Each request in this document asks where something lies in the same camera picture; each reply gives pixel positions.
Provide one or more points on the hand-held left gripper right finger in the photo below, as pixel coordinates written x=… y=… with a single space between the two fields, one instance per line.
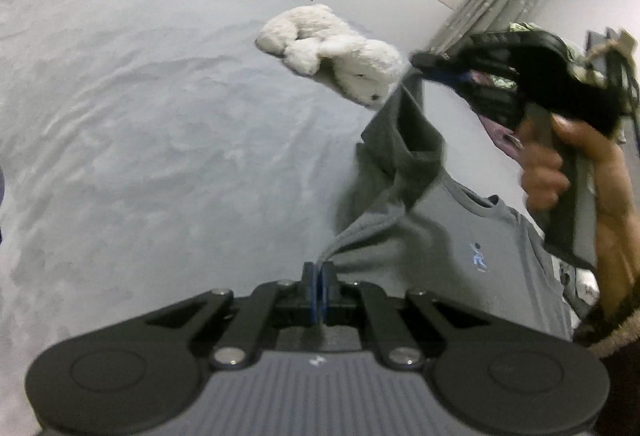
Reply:
x=327 y=291

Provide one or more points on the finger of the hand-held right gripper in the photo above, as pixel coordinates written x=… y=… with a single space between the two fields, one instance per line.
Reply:
x=440 y=59
x=450 y=77

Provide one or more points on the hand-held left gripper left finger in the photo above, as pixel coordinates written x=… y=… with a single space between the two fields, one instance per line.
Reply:
x=314 y=291

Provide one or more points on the grey t-shirt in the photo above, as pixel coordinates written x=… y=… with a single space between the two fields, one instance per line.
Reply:
x=450 y=236

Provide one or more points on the person's right forearm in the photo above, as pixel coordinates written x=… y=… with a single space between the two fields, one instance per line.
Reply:
x=625 y=366

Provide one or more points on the person's right hand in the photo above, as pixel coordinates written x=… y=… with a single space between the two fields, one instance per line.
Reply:
x=615 y=206

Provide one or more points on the pink folded quilt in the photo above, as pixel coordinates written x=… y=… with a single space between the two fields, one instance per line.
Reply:
x=502 y=136

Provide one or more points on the white plush dog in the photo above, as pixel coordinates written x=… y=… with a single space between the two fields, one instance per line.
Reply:
x=330 y=51

